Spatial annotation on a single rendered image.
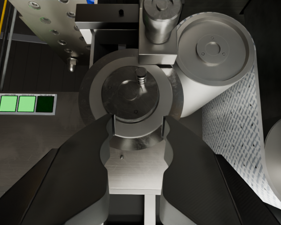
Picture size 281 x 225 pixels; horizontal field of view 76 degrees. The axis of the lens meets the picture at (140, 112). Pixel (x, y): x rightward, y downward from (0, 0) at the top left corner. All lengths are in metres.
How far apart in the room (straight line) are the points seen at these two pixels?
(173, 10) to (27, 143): 0.58
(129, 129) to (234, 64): 0.18
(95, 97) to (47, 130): 0.41
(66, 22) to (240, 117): 0.43
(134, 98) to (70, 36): 0.36
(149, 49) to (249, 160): 0.21
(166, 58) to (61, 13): 0.30
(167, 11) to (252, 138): 0.21
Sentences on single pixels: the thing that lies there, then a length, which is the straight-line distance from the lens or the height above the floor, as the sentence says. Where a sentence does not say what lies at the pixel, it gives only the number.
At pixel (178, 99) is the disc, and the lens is 0.26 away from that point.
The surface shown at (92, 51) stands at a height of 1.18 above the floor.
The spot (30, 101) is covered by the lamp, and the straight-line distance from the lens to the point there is 0.69.
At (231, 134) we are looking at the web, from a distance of 0.36.
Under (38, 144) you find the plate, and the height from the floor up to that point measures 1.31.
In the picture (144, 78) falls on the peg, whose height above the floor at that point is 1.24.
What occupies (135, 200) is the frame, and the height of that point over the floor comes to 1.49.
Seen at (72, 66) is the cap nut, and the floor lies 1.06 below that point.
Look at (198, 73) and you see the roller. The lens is 0.28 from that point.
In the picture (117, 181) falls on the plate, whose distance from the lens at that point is 0.58.
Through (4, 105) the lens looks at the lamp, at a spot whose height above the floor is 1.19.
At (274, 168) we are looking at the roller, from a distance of 0.31.
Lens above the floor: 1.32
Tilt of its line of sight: 11 degrees down
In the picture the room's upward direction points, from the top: 179 degrees counter-clockwise
